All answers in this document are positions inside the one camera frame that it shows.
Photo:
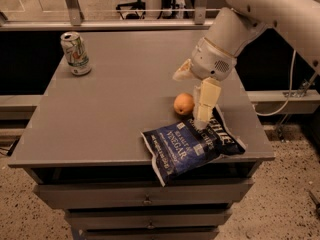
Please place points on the grey drawer cabinet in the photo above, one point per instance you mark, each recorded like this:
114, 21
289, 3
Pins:
83, 145

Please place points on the blue kettle chip bag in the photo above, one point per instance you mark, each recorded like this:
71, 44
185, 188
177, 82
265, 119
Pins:
181, 147

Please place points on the white green soda can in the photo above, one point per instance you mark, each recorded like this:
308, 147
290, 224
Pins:
75, 53

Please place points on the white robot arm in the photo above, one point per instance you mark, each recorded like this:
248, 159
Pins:
235, 26

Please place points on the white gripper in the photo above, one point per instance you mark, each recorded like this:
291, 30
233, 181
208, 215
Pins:
210, 61

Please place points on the orange fruit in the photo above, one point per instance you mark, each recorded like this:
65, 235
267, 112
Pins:
183, 104

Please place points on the metal railing frame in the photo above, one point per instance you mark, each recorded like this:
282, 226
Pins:
50, 15

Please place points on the black office chair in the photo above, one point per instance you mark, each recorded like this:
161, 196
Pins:
131, 10

